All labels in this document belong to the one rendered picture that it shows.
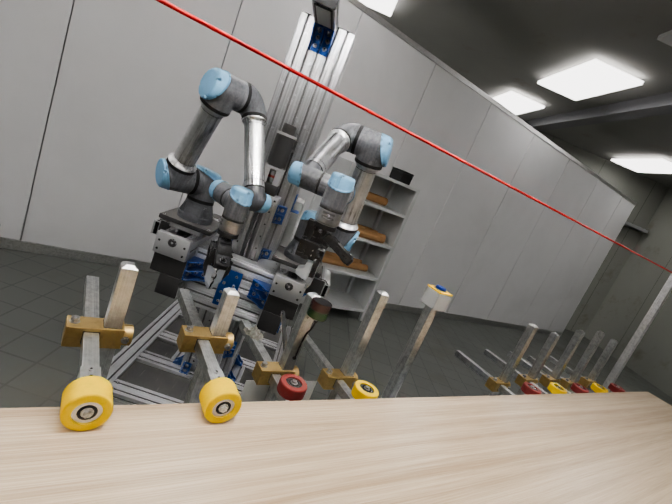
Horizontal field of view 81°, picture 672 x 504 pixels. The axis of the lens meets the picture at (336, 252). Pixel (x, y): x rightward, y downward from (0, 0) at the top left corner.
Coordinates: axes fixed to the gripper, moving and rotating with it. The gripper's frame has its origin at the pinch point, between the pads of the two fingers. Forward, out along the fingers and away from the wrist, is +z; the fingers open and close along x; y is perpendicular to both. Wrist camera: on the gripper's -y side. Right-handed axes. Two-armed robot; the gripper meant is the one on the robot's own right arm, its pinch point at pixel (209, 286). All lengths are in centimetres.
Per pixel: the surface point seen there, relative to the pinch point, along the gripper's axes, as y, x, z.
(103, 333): -38.8, 26.4, -0.7
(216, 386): -55, 3, -3
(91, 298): -23.6, 31.4, -0.4
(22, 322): 115, 69, 99
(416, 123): 265, -201, -120
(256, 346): -17.4, -17.1, 9.2
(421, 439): -59, -56, 4
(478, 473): -70, -68, 3
